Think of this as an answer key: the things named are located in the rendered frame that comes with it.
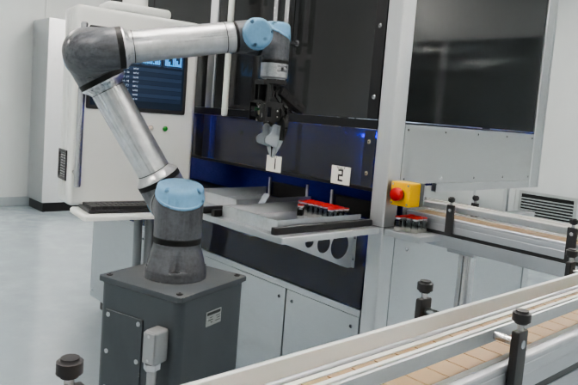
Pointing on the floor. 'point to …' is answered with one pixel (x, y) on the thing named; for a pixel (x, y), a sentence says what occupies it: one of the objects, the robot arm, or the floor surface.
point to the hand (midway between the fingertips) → (273, 152)
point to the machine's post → (390, 136)
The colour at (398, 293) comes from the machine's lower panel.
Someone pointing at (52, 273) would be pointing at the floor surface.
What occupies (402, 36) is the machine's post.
